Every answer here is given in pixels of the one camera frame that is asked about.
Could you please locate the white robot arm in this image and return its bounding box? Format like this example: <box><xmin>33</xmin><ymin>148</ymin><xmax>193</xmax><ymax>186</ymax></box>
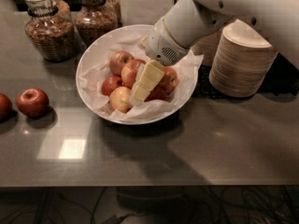
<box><xmin>145</xmin><ymin>0</ymin><xmax>299</xmax><ymax>98</ymax></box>

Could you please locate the red apple on table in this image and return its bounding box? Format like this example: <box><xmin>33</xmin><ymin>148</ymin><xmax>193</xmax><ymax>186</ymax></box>
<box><xmin>16</xmin><ymin>88</ymin><xmax>50</xmax><ymax>119</ymax></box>

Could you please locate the stack of paper bowls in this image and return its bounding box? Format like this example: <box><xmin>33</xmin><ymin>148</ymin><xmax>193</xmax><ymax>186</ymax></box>
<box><xmin>192</xmin><ymin>29</ymin><xmax>222</xmax><ymax>66</ymax></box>
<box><xmin>209</xmin><ymin>20</ymin><xmax>278</xmax><ymax>98</ymax></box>

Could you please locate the red apple at edge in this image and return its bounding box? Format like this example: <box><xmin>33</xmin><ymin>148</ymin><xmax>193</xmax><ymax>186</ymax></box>
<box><xmin>0</xmin><ymin>93</ymin><xmax>12</xmax><ymax>119</ymax></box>

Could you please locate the yellow apple at front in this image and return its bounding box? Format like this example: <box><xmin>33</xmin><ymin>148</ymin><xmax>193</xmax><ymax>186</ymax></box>
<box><xmin>109</xmin><ymin>87</ymin><xmax>133</xmax><ymax>113</ymax></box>

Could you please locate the white box left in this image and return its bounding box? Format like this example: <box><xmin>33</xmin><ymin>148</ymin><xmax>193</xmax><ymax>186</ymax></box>
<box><xmin>121</xmin><ymin>0</ymin><xmax>173</xmax><ymax>26</ymax></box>

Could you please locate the glass granola jar left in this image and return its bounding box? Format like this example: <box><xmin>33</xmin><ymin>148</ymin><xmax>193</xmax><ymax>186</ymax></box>
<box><xmin>24</xmin><ymin>0</ymin><xmax>75</xmax><ymax>62</ymax></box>

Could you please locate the dark red apple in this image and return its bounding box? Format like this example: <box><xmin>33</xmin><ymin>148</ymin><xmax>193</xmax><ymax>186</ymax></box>
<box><xmin>101</xmin><ymin>76</ymin><xmax>122</xmax><ymax>96</ymax></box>
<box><xmin>146</xmin><ymin>86</ymin><xmax>168</xmax><ymax>102</ymax></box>

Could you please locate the back stack of paper bowls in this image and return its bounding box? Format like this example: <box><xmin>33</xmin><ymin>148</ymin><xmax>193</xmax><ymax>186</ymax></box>
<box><xmin>192</xmin><ymin>29</ymin><xmax>222</xmax><ymax>66</ymax></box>

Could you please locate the glass granola jar right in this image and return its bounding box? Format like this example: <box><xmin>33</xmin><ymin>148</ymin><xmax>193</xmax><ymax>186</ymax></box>
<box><xmin>74</xmin><ymin>0</ymin><xmax>118</xmax><ymax>47</ymax></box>

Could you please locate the glass granola jar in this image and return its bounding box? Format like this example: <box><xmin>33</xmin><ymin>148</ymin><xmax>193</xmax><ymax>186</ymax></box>
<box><xmin>74</xmin><ymin>0</ymin><xmax>118</xmax><ymax>47</ymax></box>
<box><xmin>24</xmin><ymin>0</ymin><xmax>75</xmax><ymax>62</ymax></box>

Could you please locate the yellowish apple at back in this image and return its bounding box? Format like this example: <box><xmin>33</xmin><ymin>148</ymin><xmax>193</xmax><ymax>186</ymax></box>
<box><xmin>109</xmin><ymin>50</ymin><xmax>134</xmax><ymax>76</ymax></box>

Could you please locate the dark red apple front right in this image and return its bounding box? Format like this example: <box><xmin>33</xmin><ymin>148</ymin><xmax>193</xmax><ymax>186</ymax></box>
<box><xmin>146</xmin><ymin>86</ymin><xmax>168</xmax><ymax>102</ymax></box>

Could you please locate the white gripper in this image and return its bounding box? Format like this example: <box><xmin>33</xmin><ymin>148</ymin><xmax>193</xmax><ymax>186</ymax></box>
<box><xmin>129</xmin><ymin>18</ymin><xmax>188</xmax><ymax>105</ymax></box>

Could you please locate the red apple at right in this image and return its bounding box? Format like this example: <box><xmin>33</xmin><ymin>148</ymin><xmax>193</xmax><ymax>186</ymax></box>
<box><xmin>159</xmin><ymin>66</ymin><xmax>179</xmax><ymax>94</ymax></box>

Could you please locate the front stack of paper bowls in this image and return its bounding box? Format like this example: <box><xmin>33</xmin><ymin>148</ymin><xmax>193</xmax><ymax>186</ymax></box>
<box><xmin>209</xmin><ymin>20</ymin><xmax>278</xmax><ymax>98</ymax></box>

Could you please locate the dark red apple left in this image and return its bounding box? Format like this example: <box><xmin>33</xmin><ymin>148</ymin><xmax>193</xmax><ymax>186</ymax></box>
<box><xmin>101</xmin><ymin>76</ymin><xmax>122</xmax><ymax>96</ymax></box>

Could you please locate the large red-yellow apple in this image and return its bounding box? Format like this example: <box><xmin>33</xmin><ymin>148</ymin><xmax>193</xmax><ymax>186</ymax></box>
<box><xmin>121</xmin><ymin>59</ymin><xmax>145</xmax><ymax>89</ymax></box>

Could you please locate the white paper liner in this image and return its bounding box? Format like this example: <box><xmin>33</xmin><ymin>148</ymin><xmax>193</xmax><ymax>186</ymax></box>
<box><xmin>78</xmin><ymin>35</ymin><xmax>205</xmax><ymax>123</ymax></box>

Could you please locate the white bowl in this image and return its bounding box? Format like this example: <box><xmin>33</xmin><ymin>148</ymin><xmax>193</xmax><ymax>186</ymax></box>
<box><xmin>75</xmin><ymin>24</ymin><xmax>199</xmax><ymax>126</ymax></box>

